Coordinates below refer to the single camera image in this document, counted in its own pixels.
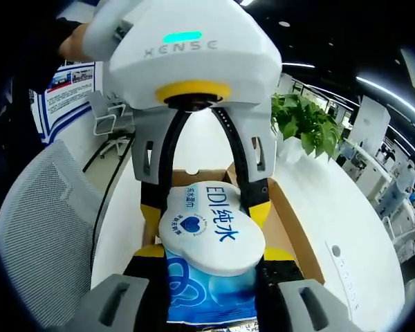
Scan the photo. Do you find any potted green plant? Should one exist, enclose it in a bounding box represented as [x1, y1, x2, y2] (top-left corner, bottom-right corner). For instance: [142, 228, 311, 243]
[270, 92, 344, 164]

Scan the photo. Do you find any black cable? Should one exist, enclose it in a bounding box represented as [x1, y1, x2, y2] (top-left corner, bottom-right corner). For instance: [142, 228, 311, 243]
[91, 151, 132, 250]

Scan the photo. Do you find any grey mesh office chair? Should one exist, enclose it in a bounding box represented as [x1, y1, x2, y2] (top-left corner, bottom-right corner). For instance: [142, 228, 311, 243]
[0, 139, 107, 314]

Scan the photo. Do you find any white table socket strip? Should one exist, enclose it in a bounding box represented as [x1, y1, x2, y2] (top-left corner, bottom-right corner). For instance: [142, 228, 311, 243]
[324, 241, 362, 311]

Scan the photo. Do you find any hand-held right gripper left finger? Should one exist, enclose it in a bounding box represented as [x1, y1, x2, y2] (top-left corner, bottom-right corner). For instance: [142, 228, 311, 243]
[85, 243, 169, 332]

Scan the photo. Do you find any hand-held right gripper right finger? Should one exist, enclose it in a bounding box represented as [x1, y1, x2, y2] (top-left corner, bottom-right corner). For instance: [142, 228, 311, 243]
[255, 246, 358, 332]

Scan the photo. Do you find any wall poster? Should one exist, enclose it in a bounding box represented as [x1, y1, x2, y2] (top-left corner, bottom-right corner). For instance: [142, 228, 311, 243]
[37, 59, 97, 146]

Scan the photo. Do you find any person's dark shirt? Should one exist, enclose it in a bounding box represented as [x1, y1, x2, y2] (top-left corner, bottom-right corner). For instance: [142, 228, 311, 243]
[0, 15, 82, 160]

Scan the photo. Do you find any brown cardboard shoe box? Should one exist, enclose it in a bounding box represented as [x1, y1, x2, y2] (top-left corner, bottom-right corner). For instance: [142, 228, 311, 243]
[140, 162, 326, 288]

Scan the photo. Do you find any white blue soft wipes pack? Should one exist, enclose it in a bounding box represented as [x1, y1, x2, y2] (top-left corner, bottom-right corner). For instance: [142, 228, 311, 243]
[158, 179, 267, 325]

